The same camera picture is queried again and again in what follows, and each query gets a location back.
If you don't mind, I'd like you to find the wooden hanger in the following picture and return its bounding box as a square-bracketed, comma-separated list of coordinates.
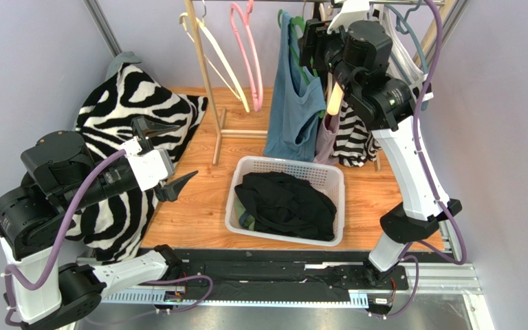
[318, 0, 345, 116]

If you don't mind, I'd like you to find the pink hanger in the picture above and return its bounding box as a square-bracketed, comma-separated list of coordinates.
[229, 0, 265, 113]

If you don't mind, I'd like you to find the lilac ribbed tank top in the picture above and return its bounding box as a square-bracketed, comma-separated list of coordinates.
[313, 114, 339, 166]

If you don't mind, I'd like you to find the wooden clothes rack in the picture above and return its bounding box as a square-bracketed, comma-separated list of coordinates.
[184, 0, 469, 167]

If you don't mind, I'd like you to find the white perforated plastic basket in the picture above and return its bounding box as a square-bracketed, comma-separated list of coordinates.
[223, 156, 345, 247]

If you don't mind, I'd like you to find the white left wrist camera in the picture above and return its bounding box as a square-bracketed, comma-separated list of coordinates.
[120, 137, 175, 190]

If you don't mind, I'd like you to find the teal wire hanger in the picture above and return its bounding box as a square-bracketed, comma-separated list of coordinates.
[382, 1, 429, 99]

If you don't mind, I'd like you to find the cream plastic hanger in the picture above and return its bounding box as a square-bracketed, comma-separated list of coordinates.
[178, 0, 251, 114]

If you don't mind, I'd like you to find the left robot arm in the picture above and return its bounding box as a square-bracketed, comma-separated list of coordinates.
[0, 116, 190, 329]

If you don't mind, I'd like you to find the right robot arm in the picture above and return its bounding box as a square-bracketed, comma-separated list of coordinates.
[299, 19, 462, 277]

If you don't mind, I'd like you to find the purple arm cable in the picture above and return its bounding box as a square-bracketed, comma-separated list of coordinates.
[399, 0, 468, 266]
[3, 148, 130, 328]

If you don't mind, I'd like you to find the zebra print blanket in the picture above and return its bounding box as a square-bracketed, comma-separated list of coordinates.
[66, 64, 209, 263]

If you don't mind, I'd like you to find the green tank top navy trim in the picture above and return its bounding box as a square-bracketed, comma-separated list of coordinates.
[233, 198, 256, 231]

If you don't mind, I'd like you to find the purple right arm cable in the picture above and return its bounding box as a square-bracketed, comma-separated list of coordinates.
[399, 0, 468, 266]

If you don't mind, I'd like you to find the black mounting rail base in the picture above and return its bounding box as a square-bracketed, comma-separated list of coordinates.
[75, 247, 482, 317]

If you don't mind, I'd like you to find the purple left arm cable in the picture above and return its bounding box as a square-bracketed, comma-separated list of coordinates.
[3, 148, 130, 328]

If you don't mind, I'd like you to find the blue ribbed tank top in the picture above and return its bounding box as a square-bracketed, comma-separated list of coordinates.
[263, 10, 326, 162]

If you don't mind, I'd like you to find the green hanger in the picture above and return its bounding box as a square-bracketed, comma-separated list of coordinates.
[276, 9, 327, 120]

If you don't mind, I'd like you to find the black white striped tank top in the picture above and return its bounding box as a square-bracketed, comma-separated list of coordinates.
[330, 4, 435, 168]

